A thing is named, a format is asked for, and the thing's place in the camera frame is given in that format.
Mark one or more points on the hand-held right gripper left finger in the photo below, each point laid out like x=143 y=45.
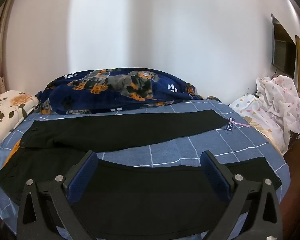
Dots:
x=83 y=175

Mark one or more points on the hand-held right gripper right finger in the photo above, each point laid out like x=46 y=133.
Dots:
x=215 y=175

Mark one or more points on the black pants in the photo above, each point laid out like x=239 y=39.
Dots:
x=140 y=130

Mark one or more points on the blue checked bedsheet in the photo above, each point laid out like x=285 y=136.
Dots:
x=190 y=150

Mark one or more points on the navy dog print blanket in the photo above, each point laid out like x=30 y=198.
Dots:
x=102 y=97

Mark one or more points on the white dotted quilt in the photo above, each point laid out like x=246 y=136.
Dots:
x=277 y=105

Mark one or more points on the white floral pillow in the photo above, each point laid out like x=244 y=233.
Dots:
x=10 y=110

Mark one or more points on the wall mounted television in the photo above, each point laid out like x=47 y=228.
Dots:
x=282 y=50

